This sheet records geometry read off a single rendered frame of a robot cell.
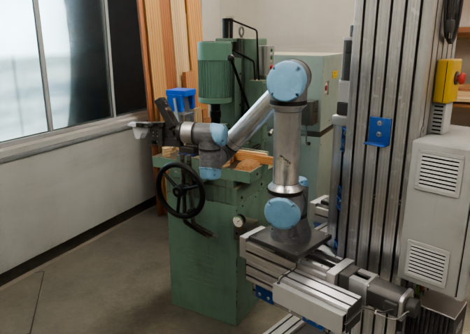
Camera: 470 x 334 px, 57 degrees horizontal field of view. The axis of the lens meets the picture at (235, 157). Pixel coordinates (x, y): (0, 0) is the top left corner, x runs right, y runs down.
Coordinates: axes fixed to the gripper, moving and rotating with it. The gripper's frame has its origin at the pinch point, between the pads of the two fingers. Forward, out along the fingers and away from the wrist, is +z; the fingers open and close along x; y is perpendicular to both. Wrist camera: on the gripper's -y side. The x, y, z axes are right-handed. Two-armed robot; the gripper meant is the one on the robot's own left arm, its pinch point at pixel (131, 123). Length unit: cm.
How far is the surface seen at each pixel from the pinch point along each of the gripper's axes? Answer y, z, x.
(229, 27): -46, -7, 85
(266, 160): 21, -33, 77
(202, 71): -22, 1, 70
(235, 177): 29, -20, 64
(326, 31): -73, -37, 296
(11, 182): 48, 128, 76
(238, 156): 21, -17, 80
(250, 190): 39, -24, 80
